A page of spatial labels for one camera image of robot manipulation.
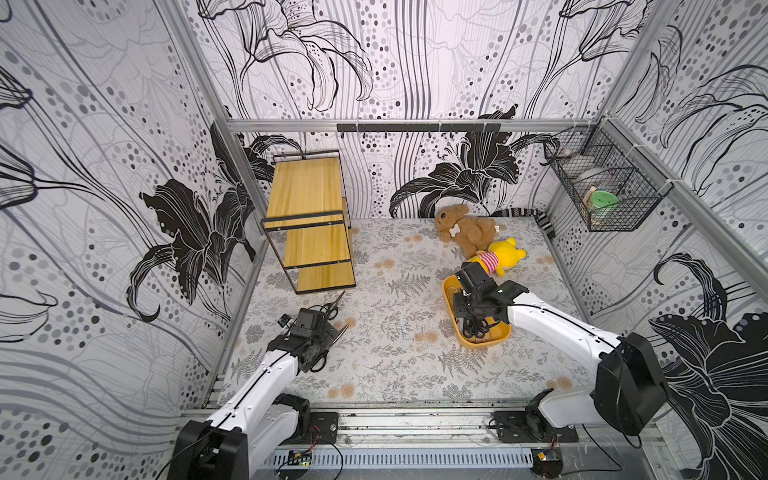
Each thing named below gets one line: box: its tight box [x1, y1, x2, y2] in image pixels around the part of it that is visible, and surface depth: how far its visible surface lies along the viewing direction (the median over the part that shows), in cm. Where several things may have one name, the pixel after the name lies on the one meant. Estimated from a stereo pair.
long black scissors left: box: [309, 324, 350, 372], surface depth 86 cm
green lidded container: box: [590, 190, 619, 209], surface depth 81 cm
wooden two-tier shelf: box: [260, 149, 356, 295], surface depth 88 cm
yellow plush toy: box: [468, 238, 527, 277], surface depth 102 cm
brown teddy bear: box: [435, 205, 507, 259], surface depth 109 cm
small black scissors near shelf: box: [320, 290, 345, 321], surface depth 97 cm
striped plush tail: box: [491, 208, 556, 239], surface depth 121 cm
